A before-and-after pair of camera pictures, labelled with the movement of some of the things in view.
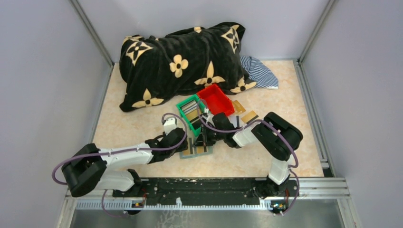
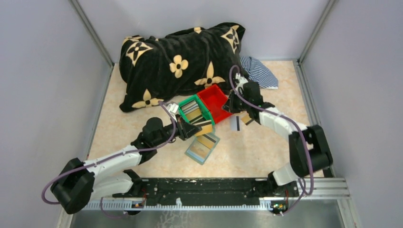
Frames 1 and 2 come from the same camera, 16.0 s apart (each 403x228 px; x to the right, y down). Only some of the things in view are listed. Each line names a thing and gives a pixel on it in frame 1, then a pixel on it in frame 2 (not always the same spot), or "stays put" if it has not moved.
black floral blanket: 181,62 stays put
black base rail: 212,191 stays put
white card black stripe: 235,120 stays put
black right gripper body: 210,137 → 235,104
